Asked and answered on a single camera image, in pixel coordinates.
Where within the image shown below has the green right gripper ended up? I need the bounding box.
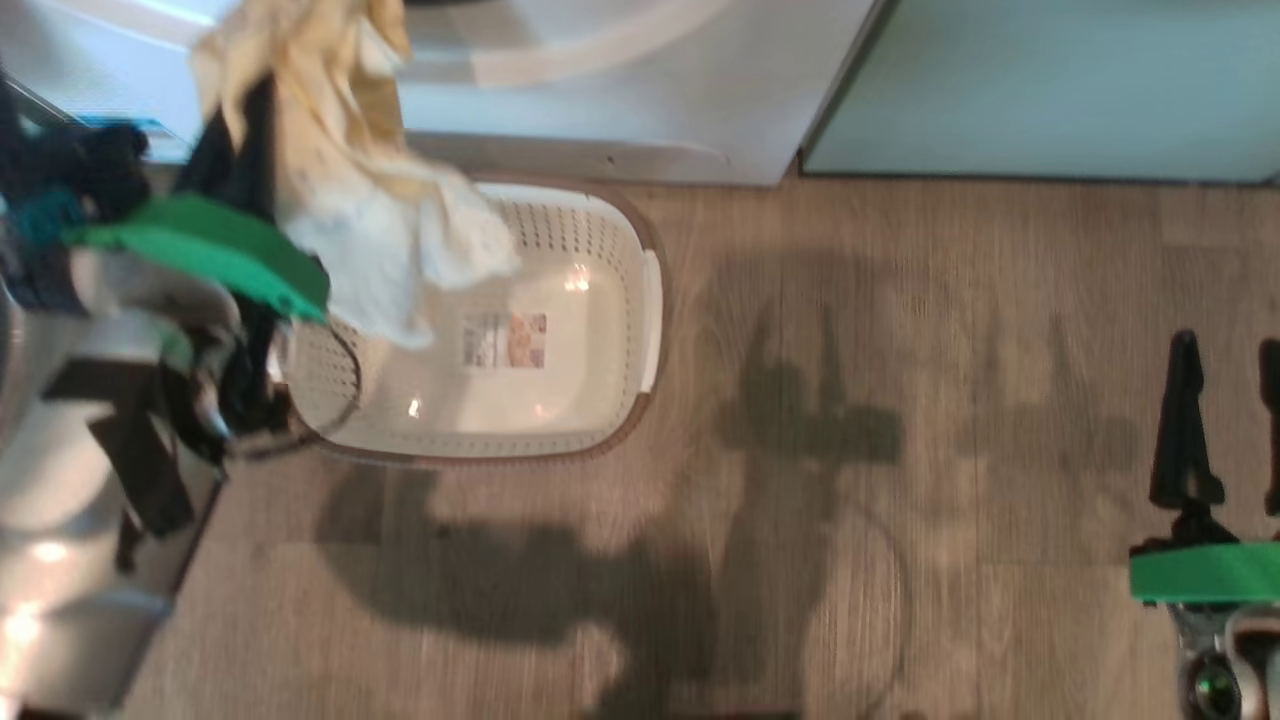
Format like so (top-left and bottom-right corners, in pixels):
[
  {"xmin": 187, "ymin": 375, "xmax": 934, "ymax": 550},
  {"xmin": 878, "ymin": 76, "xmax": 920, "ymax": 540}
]
[{"xmin": 1130, "ymin": 330, "xmax": 1280, "ymax": 605}]

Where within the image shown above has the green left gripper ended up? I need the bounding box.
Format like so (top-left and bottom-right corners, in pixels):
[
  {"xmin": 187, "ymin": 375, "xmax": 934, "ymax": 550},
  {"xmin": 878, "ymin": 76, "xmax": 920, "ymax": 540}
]
[{"xmin": 65, "ymin": 78, "xmax": 331, "ymax": 323}]

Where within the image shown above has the yellow baby garment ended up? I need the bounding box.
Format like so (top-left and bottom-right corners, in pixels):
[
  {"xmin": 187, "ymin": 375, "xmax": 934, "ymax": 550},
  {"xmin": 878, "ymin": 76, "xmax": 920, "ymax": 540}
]
[{"xmin": 190, "ymin": 0, "xmax": 523, "ymax": 351}]

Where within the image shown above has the white front-load washing machine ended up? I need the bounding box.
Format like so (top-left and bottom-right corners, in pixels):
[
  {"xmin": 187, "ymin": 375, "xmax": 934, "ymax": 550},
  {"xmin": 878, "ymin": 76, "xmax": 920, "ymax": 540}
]
[{"xmin": 0, "ymin": 0, "xmax": 886, "ymax": 189}]

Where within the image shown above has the blue energy label sticker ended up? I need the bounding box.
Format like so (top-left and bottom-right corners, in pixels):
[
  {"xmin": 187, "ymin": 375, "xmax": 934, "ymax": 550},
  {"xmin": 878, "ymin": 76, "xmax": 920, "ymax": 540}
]
[{"xmin": 75, "ymin": 113, "xmax": 166, "ymax": 134}]

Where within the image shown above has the paper label inside basket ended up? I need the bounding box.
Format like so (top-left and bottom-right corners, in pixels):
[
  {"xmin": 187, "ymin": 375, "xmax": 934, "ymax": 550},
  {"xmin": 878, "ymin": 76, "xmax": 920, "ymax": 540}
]
[{"xmin": 463, "ymin": 312, "xmax": 549, "ymax": 370}]

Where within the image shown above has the plain pale green cabinet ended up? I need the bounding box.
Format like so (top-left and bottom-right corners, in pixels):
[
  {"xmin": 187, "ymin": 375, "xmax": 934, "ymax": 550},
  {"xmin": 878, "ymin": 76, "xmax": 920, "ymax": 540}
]
[{"xmin": 800, "ymin": 0, "xmax": 1280, "ymax": 187}]

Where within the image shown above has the cream perforated laundry basket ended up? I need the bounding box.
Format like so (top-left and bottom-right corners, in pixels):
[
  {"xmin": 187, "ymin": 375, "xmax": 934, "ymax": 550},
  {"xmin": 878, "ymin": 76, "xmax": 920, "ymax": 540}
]
[{"xmin": 275, "ymin": 180, "xmax": 666, "ymax": 467}]

